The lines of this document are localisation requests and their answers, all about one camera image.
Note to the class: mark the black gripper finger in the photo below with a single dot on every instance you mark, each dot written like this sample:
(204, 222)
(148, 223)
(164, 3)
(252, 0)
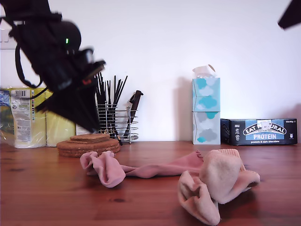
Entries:
(294, 20)
(73, 108)
(291, 9)
(92, 106)

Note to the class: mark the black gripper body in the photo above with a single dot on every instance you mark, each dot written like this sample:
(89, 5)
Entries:
(70, 86)

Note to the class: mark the pink frilled sock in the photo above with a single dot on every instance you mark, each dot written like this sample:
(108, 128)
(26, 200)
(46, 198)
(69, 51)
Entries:
(160, 170)
(110, 174)

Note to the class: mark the cream ribbed sock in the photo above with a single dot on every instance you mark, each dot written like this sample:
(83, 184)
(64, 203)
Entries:
(223, 179)
(252, 180)

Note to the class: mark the black chopstick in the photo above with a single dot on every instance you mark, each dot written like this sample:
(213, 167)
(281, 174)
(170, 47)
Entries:
(109, 91)
(118, 90)
(115, 89)
(122, 89)
(101, 89)

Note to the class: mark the white carton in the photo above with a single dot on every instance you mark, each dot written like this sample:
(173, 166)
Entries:
(81, 130)

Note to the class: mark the square cork coaster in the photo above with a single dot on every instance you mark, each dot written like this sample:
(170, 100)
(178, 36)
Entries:
(98, 135)
(77, 139)

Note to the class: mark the black pen with pale band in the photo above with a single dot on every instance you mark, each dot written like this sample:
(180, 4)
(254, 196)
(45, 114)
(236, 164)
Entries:
(118, 139)

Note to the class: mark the yellow paper towel pack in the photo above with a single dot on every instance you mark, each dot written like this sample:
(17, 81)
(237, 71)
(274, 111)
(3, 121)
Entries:
(21, 117)

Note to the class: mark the white tissue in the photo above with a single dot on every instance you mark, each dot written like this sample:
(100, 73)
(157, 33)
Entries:
(202, 70)

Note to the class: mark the tissue box teal clouds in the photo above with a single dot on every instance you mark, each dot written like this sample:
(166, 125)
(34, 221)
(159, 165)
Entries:
(207, 94)

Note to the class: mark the tissue box grey clouds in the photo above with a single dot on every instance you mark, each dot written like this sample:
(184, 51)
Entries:
(207, 128)

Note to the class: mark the black protein bar box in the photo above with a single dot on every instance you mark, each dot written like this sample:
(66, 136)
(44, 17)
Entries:
(258, 136)

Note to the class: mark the white light switch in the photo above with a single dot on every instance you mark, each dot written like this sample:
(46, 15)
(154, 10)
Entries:
(4, 44)

